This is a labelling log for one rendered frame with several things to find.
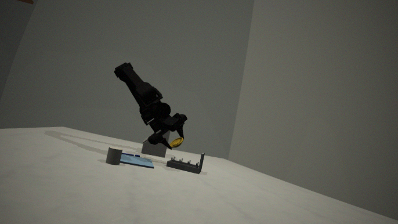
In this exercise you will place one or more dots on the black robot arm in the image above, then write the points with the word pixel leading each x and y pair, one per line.
pixel 148 98

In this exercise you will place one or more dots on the yellow plate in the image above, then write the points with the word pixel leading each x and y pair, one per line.
pixel 177 142

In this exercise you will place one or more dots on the light blue flat mat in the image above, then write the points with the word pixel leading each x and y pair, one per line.
pixel 137 161

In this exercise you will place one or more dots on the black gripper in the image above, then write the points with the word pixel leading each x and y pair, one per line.
pixel 157 137

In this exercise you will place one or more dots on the dark grey cylinder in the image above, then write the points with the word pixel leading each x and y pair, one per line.
pixel 114 155

